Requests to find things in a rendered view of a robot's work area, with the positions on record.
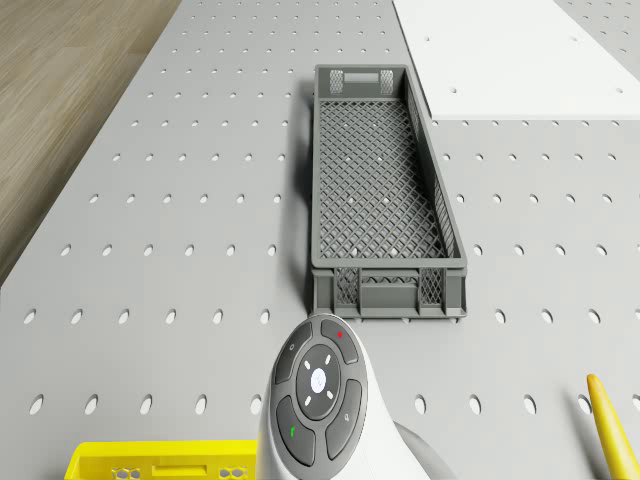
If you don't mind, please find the dark grey basket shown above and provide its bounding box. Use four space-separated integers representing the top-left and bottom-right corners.
310 63 469 322

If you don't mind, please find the yellow basket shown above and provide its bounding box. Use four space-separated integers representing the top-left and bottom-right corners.
63 439 261 480

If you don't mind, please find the white board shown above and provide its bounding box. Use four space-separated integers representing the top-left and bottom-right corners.
391 0 640 122

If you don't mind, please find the banana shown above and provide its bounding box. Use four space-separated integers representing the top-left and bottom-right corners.
586 373 640 480

